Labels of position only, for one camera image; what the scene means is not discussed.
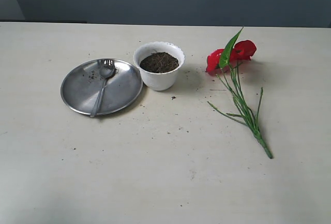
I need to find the stainless steel spork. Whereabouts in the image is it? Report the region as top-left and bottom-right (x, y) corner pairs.
(90, 59), (115, 117)

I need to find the artificial red flower stem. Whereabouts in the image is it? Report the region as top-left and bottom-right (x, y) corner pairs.
(205, 27), (274, 159)

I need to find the white scalloped flower pot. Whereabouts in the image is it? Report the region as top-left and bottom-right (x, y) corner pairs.
(133, 41), (185, 91)

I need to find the round stainless steel plate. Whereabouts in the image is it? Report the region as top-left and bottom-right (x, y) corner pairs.
(61, 58), (143, 116)

